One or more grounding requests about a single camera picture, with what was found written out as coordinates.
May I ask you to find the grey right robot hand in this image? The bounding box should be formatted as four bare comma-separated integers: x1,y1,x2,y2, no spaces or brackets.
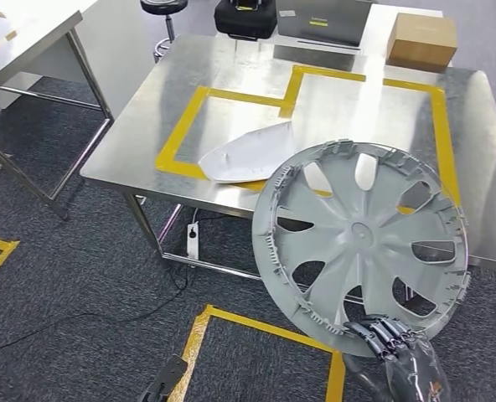
342,315,452,402

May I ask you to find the silver wheel hubcap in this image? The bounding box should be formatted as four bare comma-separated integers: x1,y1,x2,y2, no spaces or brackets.
251,139,470,359

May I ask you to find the white plastic body part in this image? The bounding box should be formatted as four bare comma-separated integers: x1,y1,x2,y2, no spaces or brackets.
197,120,295,185

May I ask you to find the stainless steel workbench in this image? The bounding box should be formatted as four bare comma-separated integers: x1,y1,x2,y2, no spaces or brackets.
79,33,496,334

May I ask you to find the yellow tape on workbench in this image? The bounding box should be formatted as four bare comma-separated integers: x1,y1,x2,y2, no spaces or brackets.
154,64,463,216

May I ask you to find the clear plastic film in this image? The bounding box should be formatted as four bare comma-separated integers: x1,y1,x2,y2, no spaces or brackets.
384,335,452,402

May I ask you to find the white power strip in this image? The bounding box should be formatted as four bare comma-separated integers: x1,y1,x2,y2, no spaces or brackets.
186,221,200,262

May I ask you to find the brown cardboard box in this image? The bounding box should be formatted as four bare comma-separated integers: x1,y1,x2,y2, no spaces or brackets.
385,12,459,75

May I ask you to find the dark flat robot plate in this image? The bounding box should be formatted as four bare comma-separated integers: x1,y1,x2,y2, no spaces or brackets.
135,353,190,402

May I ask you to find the white table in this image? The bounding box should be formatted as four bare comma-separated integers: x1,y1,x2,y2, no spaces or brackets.
214,3,445,73

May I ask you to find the grey laptop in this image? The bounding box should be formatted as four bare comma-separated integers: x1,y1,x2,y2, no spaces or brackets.
273,0,373,55

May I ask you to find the black bag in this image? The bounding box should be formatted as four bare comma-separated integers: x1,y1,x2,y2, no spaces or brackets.
213,0,279,42

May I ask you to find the black round stool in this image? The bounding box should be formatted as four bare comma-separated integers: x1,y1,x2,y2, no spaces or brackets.
139,0,190,63

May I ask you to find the steel side table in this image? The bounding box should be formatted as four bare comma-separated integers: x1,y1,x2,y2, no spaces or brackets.
0,0,116,221

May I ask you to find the black floor cable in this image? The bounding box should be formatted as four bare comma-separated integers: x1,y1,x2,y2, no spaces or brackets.
0,260,190,358

